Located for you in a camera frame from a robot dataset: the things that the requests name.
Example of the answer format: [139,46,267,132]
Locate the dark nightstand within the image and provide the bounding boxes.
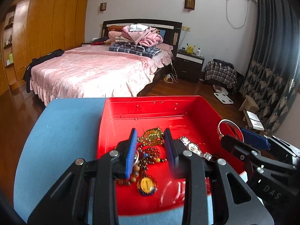
[176,49,205,83]

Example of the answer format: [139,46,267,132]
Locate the white cable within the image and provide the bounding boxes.
[225,0,250,30]

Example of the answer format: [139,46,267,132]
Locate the small wooden stool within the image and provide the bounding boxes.
[239,95,259,112]

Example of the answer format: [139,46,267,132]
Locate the red tin box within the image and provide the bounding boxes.
[96,95,248,216]

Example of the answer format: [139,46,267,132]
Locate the black garment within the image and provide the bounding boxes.
[23,49,65,93]

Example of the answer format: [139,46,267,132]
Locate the power strip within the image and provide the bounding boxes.
[164,74,179,83]

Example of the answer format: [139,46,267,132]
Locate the bed with pink cover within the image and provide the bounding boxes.
[29,20,183,106]

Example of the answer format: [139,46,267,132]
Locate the dark patterned curtain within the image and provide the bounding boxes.
[239,0,300,132]

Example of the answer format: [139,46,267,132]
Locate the colourful bead bracelet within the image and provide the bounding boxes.
[137,145,168,167]

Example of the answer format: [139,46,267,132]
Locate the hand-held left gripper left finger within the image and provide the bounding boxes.
[28,128,139,225]

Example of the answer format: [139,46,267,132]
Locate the blue plaid blanket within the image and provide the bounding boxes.
[109,42,162,58]

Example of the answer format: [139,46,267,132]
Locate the plaid cloth on bag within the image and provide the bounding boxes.
[205,59,237,89]

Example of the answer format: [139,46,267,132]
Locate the pink folded clothes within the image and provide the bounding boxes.
[108,25,164,46]

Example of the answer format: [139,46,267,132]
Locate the red-brown bangle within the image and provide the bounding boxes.
[159,180,188,204]

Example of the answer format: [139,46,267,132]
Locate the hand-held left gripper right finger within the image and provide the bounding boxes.
[163,128,275,225]

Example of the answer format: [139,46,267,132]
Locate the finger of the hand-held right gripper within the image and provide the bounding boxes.
[221,135,299,170]
[240,128,300,156]

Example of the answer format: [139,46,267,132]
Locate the silver wristwatch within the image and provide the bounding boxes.
[178,136,214,161]

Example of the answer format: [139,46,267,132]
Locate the brown wooden bead bracelet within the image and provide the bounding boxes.
[116,162,158,196]

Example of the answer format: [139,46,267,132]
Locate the patterned silver bangle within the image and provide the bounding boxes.
[218,119,244,143]

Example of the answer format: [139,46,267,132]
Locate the white book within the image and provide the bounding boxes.
[244,110,264,130]

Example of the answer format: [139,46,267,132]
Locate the white bathroom scale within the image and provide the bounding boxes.
[213,92,234,105]

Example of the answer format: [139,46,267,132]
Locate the gold bracelet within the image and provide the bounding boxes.
[138,127,164,146]

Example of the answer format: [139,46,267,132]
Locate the wooden wardrobe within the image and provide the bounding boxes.
[0,0,91,96]

